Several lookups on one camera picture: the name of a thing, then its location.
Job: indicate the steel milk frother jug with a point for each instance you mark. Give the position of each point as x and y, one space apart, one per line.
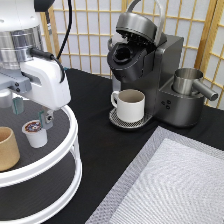
188 80

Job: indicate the wooden shoji folding screen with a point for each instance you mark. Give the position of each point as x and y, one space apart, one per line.
78 30

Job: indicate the white coffee pod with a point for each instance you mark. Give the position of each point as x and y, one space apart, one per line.
36 135

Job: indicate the grey pod coffee machine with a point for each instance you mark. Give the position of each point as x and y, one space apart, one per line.
145 59

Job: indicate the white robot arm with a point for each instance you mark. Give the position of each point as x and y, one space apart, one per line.
20 38

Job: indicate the tan wooden cup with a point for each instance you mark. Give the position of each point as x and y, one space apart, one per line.
9 152

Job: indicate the white two-tier round shelf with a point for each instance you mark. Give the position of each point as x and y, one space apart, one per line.
45 179

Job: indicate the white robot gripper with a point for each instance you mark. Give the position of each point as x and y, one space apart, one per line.
39 81

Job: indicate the white ceramic mug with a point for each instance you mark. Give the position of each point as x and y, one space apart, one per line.
129 105

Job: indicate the grey woven placemat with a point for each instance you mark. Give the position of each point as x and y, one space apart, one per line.
172 180

